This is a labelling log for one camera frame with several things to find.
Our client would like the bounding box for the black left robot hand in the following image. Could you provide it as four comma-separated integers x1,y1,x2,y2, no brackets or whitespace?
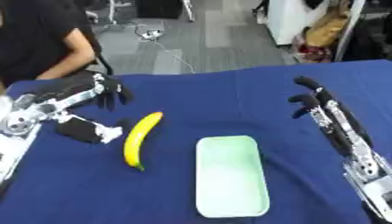
1,70,135,144

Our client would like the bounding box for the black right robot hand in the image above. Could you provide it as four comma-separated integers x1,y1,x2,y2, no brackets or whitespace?
286,75,383,179

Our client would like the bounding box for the black box on floor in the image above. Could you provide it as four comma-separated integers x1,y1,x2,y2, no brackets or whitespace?
136,0,184,19

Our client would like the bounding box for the person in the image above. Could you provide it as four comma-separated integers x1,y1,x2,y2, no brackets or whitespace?
0,0,100,88

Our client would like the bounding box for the yellow banana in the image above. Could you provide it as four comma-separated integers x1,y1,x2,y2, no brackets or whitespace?
122,111,165,172

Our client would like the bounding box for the yellow and red bag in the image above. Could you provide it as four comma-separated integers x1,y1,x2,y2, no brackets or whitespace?
290,3,354,64

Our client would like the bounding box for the white cabinet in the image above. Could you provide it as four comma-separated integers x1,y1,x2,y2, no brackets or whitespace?
264,0,320,46

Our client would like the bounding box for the pale green rectangular tray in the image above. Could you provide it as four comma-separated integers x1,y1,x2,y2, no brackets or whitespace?
194,135,271,219

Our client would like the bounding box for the white power strip with cable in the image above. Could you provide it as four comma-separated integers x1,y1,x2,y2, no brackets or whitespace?
133,24,198,74

